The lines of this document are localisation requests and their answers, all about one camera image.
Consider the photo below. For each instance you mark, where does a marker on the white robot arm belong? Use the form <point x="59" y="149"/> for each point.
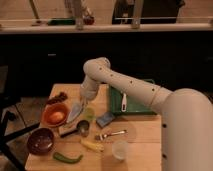
<point x="186" y="115"/>

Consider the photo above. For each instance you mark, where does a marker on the orange fruit in bowl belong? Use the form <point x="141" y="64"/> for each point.
<point x="56" y="117"/>

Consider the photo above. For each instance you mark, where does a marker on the orange bowl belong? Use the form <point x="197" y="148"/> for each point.
<point x="49" y="110"/>

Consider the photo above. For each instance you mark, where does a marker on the red bowl on shelf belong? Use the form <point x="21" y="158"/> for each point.
<point x="89" y="20"/>

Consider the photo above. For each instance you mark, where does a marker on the purple bowl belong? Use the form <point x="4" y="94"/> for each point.
<point x="40" y="142"/>

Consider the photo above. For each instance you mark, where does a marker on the green lime slice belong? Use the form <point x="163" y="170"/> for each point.
<point x="88" y="114"/>

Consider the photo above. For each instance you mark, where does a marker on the green tray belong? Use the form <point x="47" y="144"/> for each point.
<point x="132" y="107"/>

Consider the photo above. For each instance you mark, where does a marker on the blue sponge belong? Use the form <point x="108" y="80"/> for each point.
<point x="105" y="119"/>

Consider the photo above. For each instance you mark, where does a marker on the dark red dried fruit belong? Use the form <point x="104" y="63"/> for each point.
<point x="62" y="96"/>

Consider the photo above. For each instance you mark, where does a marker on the metal measuring cup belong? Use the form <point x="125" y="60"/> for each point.
<point x="82" y="128"/>

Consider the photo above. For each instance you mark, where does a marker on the white block under cup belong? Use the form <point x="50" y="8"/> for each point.
<point x="68" y="127"/>

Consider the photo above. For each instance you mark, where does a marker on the clear plastic cup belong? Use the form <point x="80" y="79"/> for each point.
<point x="119" y="149"/>

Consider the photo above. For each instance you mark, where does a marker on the green object on shelf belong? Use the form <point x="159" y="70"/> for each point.
<point x="61" y="21"/>

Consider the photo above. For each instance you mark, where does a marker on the green chili pepper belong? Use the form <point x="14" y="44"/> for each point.
<point x="60" y="157"/>

